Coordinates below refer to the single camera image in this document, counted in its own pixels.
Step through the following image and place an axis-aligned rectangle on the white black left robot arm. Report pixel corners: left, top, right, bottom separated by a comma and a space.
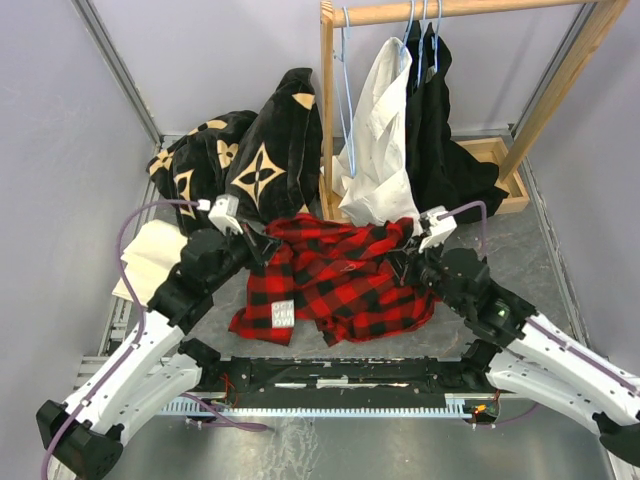
36, 224, 279, 479

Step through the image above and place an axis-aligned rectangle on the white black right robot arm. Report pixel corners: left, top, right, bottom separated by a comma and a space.
388, 247, 639, 466

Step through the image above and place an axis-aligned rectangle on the black hanging garment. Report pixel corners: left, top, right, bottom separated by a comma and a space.
405, 21, 508, 216

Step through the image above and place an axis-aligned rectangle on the black beige patterned blanket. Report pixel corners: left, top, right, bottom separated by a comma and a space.
146, 67, 323, 235

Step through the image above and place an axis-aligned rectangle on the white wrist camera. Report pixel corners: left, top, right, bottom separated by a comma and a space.
197, 194, 243, 235
418, 206, 457, 253

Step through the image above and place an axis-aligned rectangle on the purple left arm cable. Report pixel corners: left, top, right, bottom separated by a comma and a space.
38, 198, 201, 480

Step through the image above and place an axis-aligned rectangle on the blue hanger with black garment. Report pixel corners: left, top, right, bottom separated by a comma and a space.
429, 0, 443, 76

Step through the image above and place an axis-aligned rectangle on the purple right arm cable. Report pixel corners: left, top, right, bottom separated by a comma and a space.
439, 199, 490, 261

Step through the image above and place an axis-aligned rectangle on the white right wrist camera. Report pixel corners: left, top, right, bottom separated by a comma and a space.
418, 206, 457, 253

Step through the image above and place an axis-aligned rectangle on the folded white cloth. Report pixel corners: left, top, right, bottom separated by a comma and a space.
121, 219, 187, 306

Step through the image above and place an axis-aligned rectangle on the white hanging shirt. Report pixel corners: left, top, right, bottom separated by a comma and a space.
332, 37, 423, 234

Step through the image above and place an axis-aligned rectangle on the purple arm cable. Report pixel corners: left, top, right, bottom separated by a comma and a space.
38, 198, 201, 480
439, 199, 490, 261

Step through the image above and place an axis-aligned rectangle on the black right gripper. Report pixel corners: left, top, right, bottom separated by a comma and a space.
384, 231, 466, 314

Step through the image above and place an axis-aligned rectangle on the wooden clothes rack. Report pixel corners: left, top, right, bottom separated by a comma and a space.
319, 1, 628, 222

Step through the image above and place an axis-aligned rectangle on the light blue hanger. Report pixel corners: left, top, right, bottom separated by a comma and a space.
334, 7, 357, 177

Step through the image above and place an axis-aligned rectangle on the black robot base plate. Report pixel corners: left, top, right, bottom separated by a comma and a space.
195, 357, 495, 405

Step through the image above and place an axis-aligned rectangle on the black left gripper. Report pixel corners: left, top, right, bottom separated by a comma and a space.
206, 218, 283, 292

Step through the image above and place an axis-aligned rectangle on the red black plaid shirt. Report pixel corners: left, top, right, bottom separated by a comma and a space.
229, 214, 438, 346

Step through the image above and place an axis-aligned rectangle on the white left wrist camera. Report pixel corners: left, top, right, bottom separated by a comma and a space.
197, 194, 243, 235

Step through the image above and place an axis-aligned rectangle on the blue hanger with white shirt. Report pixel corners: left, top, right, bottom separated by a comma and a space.
399, 0, 426, 61

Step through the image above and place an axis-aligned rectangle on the white slotted cable duct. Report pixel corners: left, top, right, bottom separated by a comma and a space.
160, 388, 497, 419

